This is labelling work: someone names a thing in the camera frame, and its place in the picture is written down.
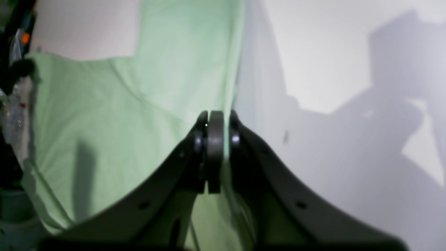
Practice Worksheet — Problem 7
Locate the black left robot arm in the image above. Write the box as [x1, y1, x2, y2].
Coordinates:
[1, 0, 37, 192]

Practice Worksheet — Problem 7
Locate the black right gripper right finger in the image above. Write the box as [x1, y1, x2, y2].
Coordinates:
[229, 110, 407, 251]

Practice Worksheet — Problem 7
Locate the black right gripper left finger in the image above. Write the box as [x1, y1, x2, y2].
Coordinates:
[38, 110, 224, 251]

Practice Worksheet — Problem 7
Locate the light green T-shirt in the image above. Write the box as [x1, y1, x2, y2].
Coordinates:
[22, 0, 246, 251]

